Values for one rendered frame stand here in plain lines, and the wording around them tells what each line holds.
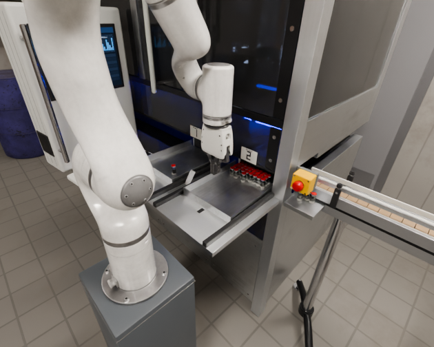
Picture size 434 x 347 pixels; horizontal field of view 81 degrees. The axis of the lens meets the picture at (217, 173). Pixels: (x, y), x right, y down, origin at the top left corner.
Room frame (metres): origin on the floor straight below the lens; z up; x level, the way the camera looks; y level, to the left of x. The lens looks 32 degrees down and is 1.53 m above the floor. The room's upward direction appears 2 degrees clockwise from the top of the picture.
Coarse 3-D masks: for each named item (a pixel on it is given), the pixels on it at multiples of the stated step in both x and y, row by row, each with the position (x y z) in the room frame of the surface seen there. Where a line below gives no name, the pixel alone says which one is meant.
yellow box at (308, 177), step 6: (300, 168) 0.85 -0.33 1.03; (306, 168) 0.85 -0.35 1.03; (294, 174) 0.81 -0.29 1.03; (300, 174) 0.81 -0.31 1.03; (306, 174) 0.81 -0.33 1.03; (312, 174) 0.81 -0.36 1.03; (318, 174) 0.82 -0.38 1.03; (294, 180) 0.81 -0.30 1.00; (300, 180) 0.79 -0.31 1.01; (306, 180) 0.78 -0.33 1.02; (312, 180) 0.78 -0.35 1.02; (306, 186) 0.78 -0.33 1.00; (312, 186) 0.79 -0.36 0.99; (300, 192) 0.79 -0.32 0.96; (306, 192) 0.77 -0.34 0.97
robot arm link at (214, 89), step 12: (204, 72) 0.69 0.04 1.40; (216, 72) 0.67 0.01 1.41; (228, 72) 0.68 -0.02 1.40; (204, 84) 0.69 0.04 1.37; (216, 84) 0.67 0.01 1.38; (228, 84) 0.68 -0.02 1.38; (204, 96) 0.69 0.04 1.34; (216, 96) 0.67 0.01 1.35; (228, 96) 0.68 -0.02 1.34; (204, 108) 0.69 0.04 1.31; (216, 108) 0.67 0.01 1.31; (228, 108) 0.69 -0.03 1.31
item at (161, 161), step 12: (180, 144) 1.28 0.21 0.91; (156, 156) 1.16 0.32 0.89; (168, 156) 1.19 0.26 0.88; (180, 156) 1.19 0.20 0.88; (192, 156) 1.20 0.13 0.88; (204, 156) 1.20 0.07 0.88; (156, 168) 1.06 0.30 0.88; (168, 168) 1.07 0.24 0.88; (180, 168) 1.07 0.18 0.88; (192, 168) 1.07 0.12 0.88; (168, 180) 0.94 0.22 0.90
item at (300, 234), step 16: (352, 144) 1.43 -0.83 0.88; (320, 160) 1.20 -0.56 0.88; (336, 160) 1.26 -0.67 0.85; (352, 160) 1.53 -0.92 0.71; (288, 224) 0.92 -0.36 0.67; (304, 224) 1.09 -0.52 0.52; (320, 224) 1.34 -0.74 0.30; (240, 240) 0.96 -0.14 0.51; (256, 240) 0.90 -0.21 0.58; (288, 240) 0.95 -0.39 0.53; (304, 240) 1.16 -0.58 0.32; (208, 256) 1.13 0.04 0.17; (224, 256) 1.04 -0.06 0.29; (240, 256) 0.95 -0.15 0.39; (256, 256) 0.89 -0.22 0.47; (288, 256) 1.00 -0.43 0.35; (224, 272) 1.03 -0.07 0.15; (240, 272) 0.95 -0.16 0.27; (256, 272) 0.88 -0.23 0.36; (288, 272) 1.05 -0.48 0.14; (240, 288) 0.94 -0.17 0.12; (272, 288) 0.91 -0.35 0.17
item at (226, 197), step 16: (208, 176) 0.97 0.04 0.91; (224, 176) 1.01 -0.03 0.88; (192, 192) 0.87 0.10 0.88; (208, 192) 0.88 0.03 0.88; (224, 192) 0.88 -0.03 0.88; (240, 192) 0.89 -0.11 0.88; (256, 192) 0.89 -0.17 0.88; (208, 208) 0.76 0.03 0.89; (224, 208) 0.78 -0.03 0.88; (240, 208) 0.78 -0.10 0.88
